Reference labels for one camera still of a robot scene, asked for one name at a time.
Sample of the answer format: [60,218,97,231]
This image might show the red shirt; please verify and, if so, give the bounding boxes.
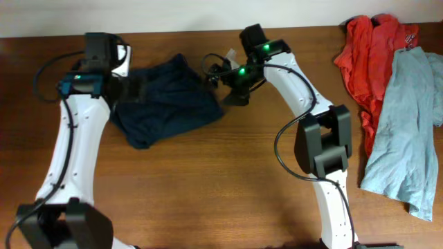
[334,14,419,156]

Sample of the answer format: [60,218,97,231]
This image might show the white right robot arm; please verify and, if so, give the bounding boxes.
[201,24,359,248]

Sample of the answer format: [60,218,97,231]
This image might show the light blue shirt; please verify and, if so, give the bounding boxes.
[360,47,442,221]

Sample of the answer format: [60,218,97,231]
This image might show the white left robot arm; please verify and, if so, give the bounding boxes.
[5,33,132,249]

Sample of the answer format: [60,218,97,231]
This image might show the navy blue shorts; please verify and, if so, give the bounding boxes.
[110,53,224,149]

